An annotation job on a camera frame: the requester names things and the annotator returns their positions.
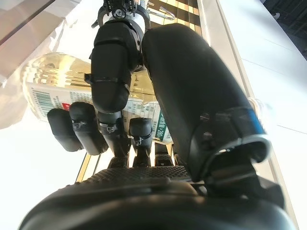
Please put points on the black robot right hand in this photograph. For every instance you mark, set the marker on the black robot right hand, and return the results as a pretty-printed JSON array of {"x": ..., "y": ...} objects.
[{"x": 192, "y": 95}]

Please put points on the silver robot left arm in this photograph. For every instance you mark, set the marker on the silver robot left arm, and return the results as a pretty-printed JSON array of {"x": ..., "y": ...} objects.
[{"x": 141, "y": 24}]

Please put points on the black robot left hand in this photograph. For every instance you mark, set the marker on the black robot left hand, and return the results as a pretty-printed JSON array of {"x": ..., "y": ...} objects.
[{"x": 110, "y": 72}]

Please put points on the yellow tea bottle white cap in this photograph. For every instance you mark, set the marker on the yellow tea bottle white cap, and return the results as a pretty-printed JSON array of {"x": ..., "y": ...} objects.
[{"x": 60, "y": 76}]

